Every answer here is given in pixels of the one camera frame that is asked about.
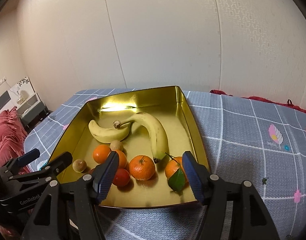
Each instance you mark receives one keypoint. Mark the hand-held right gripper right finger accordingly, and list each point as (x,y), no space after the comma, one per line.
(193,177)

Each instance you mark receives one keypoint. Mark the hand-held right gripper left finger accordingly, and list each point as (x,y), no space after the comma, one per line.
(105,177)

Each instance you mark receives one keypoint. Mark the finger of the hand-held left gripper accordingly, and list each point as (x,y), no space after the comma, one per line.
(56,164)
(30,155)

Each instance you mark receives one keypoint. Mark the red tomato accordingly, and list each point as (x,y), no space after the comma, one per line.
(92,170)
(121,177)

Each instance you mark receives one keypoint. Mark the orange with green leaf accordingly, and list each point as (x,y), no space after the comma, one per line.
(176,172)

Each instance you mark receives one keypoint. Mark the tan longan fruit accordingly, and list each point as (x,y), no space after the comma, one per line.
(79,166)
(116,145)

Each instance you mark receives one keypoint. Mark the plain orange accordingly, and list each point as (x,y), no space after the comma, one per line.
(101,153)
(122,158)

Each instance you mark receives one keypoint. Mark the orange with stem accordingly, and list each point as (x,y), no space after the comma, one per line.
(142,167)

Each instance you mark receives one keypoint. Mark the yellow banana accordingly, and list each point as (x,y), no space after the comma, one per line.
(155,130)
(105,135)

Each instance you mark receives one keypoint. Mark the gold metal tin tray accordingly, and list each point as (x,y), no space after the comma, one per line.
(143,105)

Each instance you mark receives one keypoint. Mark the red bedding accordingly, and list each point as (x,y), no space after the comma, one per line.
(5,135)

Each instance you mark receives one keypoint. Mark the white nightstand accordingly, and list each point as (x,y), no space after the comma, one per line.
(32,107)

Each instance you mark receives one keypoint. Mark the white table lamp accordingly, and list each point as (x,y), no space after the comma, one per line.
(19,97)

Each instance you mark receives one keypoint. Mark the dried green stem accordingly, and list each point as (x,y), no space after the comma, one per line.
(264,180)

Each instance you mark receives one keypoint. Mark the white board with leaf print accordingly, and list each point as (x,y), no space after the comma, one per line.
(24,82)

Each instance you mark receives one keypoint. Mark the dark red blanket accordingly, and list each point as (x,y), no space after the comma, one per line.
(258,98)

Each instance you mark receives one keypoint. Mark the wall socket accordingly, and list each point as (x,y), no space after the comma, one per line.
(1,81)

